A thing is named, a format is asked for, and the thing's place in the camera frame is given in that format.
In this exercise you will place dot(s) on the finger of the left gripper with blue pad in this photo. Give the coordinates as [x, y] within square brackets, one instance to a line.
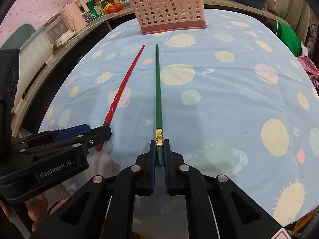
[68, 133]

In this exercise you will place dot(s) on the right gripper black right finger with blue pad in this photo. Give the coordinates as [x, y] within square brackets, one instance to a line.
[216, 206]

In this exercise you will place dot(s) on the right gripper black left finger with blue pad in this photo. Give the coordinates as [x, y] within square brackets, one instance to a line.
[103, 207]

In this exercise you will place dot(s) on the bright red chopstick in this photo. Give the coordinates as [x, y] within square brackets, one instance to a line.
[117, 97]

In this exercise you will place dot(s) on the green chopstick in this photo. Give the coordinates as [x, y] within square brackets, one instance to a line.
[158, 112]

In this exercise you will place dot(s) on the pink perforated utensil holder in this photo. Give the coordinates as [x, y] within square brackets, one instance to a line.
[155, 16]

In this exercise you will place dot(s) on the left hand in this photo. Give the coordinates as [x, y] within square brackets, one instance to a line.
[38, 210]

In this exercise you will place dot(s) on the clear storage box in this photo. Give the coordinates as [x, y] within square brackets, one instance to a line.
[35, 49]

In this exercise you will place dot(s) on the white blender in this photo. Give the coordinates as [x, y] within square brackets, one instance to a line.
[58, 30]

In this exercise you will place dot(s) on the blue planet pattern tablecloth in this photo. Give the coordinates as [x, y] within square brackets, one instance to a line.
[235, 101]

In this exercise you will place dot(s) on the pink electric kettle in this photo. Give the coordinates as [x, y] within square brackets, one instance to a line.
[73, 13]

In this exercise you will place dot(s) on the green plastic bottle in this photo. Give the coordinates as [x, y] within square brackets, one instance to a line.
[95, 10]

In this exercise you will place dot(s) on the front red tomato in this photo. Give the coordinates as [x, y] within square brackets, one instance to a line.
[111, 9]

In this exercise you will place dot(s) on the red tomato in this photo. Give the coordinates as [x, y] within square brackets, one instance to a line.
[111, 9]
[119, 6]

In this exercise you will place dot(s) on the pink dotted curtain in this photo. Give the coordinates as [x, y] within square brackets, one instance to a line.
[33, 12]

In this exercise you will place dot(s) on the rear red tomato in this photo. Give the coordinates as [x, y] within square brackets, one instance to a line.
[119, 6]

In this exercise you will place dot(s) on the pink floral bag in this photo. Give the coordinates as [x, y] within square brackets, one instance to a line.
[310, 68]

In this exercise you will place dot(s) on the green plastic bag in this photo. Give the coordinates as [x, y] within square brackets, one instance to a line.
[287, 35]

